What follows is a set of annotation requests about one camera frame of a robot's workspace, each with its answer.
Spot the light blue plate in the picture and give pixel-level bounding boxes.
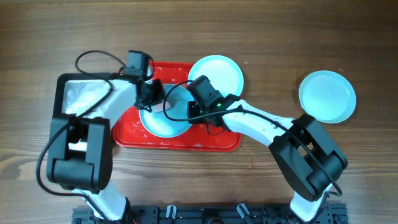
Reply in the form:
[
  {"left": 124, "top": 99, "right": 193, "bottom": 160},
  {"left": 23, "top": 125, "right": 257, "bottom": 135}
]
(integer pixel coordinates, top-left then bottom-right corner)
[
  {"left": 139, "top": 86, "right": 193, "bottom": 138},
  {"left": 188, "top": 55, "right": 244, "bottom": 96},
  {"left": 298, "top": 70, "right": 357, "bottom": 124}
]

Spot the pink sponge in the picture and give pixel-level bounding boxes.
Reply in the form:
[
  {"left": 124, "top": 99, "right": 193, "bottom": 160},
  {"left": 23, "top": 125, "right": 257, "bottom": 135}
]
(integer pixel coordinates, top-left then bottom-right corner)
[{"left": 152, "top": 100, "right": 172, "bottom": 113}]

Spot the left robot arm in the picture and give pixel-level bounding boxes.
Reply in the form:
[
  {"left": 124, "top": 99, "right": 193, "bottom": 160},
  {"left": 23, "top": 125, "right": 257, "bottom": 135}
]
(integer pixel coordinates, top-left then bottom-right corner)
[{"left": 36, "top": 50, "right": 165, "bottom": 223}]

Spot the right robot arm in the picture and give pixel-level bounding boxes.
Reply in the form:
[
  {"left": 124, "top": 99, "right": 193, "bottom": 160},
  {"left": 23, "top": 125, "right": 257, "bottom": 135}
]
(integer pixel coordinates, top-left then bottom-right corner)
[{"left": 187, "top": 75, "right": 348, "bottom": 222}]

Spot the red plastic tray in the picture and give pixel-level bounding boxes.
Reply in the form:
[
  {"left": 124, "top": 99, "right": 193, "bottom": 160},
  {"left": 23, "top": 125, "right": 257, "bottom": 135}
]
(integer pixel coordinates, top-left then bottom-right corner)
[{"left": 111, "top": 61, "right": 243, "bottom": 152}]

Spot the black water tray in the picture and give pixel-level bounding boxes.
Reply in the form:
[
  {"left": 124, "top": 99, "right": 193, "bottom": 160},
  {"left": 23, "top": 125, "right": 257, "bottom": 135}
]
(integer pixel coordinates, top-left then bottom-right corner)
[{"left": 52, "top": 73, "right": 123, "bottom": 125}]

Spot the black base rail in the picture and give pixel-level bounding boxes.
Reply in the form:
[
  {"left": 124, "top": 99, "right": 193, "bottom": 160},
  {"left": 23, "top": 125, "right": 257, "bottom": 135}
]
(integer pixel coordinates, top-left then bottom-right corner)
[{"left": 71, "top": 202, "right": 349, "bottom": 224}]

